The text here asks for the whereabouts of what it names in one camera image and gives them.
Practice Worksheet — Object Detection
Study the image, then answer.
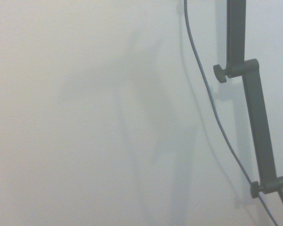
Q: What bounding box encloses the grey articulated camera stand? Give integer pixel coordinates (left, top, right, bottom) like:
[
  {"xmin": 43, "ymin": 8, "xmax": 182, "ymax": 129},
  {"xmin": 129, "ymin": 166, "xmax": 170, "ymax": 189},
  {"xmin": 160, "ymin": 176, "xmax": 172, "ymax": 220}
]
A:
[{"xmin": 213, "ymin": 0, "xmax": 283, "ymax": 222}]

